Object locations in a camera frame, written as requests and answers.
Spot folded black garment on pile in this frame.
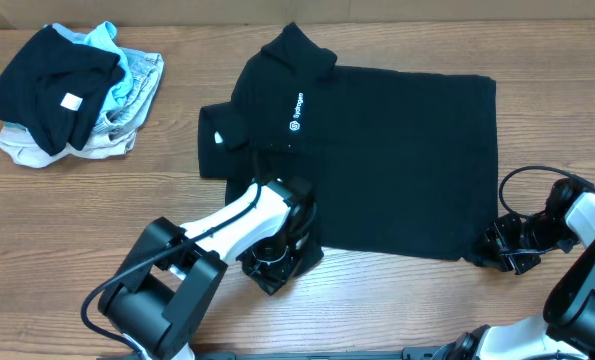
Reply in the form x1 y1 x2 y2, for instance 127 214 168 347
0 26 112 155

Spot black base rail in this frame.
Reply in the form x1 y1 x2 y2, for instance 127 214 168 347
172 344 466 360

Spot black polo shirt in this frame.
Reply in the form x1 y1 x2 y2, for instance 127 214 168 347
198 24 498 261

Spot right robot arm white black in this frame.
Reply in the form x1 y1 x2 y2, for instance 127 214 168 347
435 174 595 359

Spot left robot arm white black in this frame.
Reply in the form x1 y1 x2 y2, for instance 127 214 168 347
93 178 317 359

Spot beige folded garment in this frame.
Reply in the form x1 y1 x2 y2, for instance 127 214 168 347
0 125 137 168

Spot light blue garment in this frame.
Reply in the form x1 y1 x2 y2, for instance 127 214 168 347
51 21 133 113

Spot light denim jeans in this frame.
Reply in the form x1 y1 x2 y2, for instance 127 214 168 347
91 47 164 144

